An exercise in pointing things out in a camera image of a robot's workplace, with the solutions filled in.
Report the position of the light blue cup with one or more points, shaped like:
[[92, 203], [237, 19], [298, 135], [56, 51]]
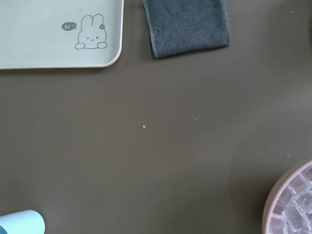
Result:
[[24, 222]]

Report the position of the pile of clear ice cubes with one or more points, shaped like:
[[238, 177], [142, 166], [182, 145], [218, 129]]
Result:
[[292, 213]]

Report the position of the grey folded cloth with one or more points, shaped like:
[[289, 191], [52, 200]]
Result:
[[178, 26]]

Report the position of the pink bowl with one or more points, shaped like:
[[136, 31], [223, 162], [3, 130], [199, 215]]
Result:
[[276, 191]]

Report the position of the cream rabbit tray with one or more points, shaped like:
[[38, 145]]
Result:
[[60, 33]]

